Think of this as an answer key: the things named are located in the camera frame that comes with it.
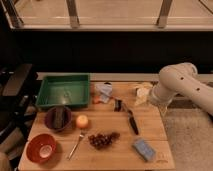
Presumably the green plastic tray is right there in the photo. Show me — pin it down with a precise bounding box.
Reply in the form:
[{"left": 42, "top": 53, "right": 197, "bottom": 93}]
[{"left": 36, "top": 74, "right": 90, "bottom": 109}]

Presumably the silver fork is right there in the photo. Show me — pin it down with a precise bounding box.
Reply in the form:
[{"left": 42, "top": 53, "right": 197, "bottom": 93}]
[{"left": 67, "top": 131, "right": 86, "bottom": 160}]

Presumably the red bowl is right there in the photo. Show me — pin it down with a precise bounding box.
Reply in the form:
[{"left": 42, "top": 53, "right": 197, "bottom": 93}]
[{"left": 26, "top": 134, "right": 56, "bottom": 164}]

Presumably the dark rectangular eraser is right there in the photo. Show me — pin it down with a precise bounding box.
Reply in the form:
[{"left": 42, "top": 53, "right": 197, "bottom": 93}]
[{"left": 54, "top": 106, "right": 64, "bottom": 129}]

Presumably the bunch of purple grapes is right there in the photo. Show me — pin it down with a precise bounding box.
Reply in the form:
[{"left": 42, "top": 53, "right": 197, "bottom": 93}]
[{"left": 88, "top": 132, "right": 120, "bottom": 150}]

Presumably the black handled knife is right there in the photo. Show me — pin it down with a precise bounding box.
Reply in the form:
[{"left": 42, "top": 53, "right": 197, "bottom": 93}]
[{"left": 123, "top": 104, "right": 139, "bottom": 135}]

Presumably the white crumpled cloth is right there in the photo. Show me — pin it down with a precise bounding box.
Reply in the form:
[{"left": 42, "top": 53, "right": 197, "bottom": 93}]
[{"left": 95, "top": 83, "right": 112, "bottom": 103}]

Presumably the black chair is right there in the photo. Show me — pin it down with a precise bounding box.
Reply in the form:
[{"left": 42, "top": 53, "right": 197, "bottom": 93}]
[{"left": 0, "top": 64, "right": 38, "bottom": 144}]

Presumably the yellow red apple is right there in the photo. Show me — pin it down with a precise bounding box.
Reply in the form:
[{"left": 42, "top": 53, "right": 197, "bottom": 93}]
[{"left": 76, "top": 115, "right": 89, "bottom": 129}]

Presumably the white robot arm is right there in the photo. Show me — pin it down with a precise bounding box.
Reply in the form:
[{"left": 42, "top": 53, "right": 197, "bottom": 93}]
[{"left": 135, "top": 62, "right": 213, "bottom": 117}]

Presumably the dark purple bowl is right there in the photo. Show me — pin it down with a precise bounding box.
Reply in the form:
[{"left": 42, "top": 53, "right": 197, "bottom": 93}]
[{"left": 44, "top": 106, "right": 72, "bottom": 132}]

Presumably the blue sponge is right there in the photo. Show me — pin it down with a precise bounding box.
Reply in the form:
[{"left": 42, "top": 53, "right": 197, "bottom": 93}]
[{"left": 133, "top": 138, "right": 156, "bottom": 161}]

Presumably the small orange object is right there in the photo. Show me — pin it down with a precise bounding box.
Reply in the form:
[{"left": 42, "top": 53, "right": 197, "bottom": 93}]
[{"left": 93, "top": 96, "right": 101, "bottom": 104}]

